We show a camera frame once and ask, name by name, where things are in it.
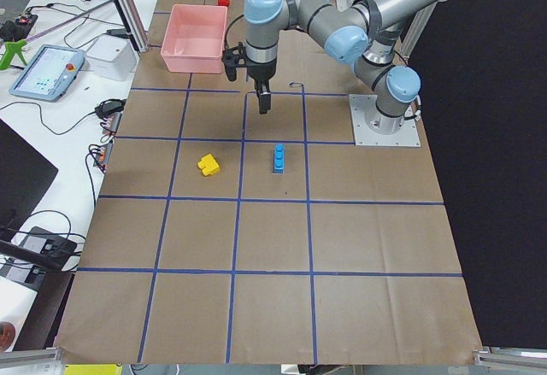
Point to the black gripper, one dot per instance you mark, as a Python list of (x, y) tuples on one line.
[(261, 73)]

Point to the blue three-stud block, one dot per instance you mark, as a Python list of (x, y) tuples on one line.
[(279, 159)]

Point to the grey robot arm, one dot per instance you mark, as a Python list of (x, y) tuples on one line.
[(363, 36)]

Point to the pink plastic box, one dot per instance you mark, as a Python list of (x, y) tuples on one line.
[(193, 40)]

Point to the white square box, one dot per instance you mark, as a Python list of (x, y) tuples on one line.
[(111, 57)]

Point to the yellow two-stud block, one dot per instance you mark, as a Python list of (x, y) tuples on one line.
[(208, 165)]

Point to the teach pendant tablet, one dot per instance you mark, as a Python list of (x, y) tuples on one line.
[(49, 73)]

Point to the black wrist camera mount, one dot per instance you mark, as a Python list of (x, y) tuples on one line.
[(234, 58)]

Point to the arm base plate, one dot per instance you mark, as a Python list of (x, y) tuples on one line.
[(373, 129)]

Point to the aluminium frame post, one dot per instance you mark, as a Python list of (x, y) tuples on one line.
[(131, 20)]

